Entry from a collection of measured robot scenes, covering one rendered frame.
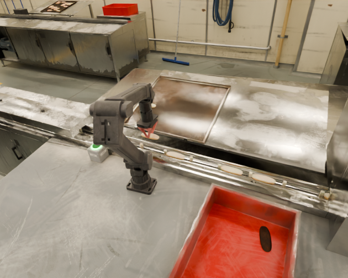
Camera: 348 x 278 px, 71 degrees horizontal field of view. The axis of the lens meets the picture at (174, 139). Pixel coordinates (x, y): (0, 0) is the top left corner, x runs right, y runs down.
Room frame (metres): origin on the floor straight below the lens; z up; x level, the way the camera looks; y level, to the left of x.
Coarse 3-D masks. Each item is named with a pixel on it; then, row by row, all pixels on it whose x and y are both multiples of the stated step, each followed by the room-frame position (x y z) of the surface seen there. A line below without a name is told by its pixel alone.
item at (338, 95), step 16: (128, 80) 1.95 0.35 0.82; (144, 80) 1.93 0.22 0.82; (256, 80) 1.80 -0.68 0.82; (272, 80) 1.78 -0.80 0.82; (112, 96) 1.67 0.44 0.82; (336, 96) 1.46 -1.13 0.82; (336, 112) 1.27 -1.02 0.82; (64, 144) 1.11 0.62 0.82; (160, 144) 1.05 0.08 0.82; (176, 144) 1.04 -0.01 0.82; (192, 144) 1.04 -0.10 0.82; (224, 160) 0.89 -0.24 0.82; (240, 160) 0.89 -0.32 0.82; (256, 160) 0.88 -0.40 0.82; (288, 176) 0.76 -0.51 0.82; (304, 176) 0.75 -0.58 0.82; (320, 176) 0.75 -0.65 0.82
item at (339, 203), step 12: (336, 132) 0.83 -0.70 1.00; (336, 144) 0.77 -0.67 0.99; (336, 156) 0.71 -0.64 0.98; (336, 168) 0.65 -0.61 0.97; (336, 180) 0.60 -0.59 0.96; (336, 192) 0.55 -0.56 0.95; (336, 204) 0.51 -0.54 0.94; (336, 216) 0.46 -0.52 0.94; (336, 228) 0.43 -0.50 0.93; (336, 240) 0.41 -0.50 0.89; (336, 252) 0.40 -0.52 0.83
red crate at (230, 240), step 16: (224, 208) 0.60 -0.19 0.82; (208, 224) 0.54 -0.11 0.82; (224, 224) 0.53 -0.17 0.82; (240, 224) 0.53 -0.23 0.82; (256, 224) 0.52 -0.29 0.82; (272, 224) 0.52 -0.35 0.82; (208, 240) 0.47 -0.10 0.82; (224, 240) 0.47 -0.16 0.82; (240, 240) 0.46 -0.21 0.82; (256, 240) 0.46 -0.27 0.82; (272, 240) 0.46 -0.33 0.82; (192, 256) 0.42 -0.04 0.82; (208, 256) 0.41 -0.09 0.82; (224, 256) 0.41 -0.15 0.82; (240, 256) 0.41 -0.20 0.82; (256, 256) 0.40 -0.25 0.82; (272, 256) 0.40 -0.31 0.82; (192, 272) 0.37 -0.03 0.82; (208, 272) 0.36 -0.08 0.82; (224, 272) 0.36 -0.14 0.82; (240, 272) 0.36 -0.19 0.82; (256, 272) 0.35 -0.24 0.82; (272, 272) 0.35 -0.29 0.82
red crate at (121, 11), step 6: (108, 6) 4.85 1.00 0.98; (114, 6) 4.98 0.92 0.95; (120, 6) 4.93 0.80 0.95; (126, 6) 4.89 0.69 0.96; (132, 6) 4.61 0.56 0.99; (108, 12) 4.63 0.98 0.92; (114, 12) 4.58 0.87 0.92; (120, 12) 4.54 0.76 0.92; (126, 12) 4.49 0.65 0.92; (132, 12) 4.60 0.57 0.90
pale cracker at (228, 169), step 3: (222, 168) 0.80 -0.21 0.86; (225, 168) 0.80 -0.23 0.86; (228, 168) 0.79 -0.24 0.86; (231, 168) 0.79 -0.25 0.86; (234, 168) 0.79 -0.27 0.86; (225, 171) 0.78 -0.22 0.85; (228, 171) 0.78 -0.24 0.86; (231, 171) 0.78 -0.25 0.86; (234, 171) 0.77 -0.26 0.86; (237, 171) 0.77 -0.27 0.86; (240, 171) 0.77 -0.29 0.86; (237, 174) 0.76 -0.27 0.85; (240, 174) 0.76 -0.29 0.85
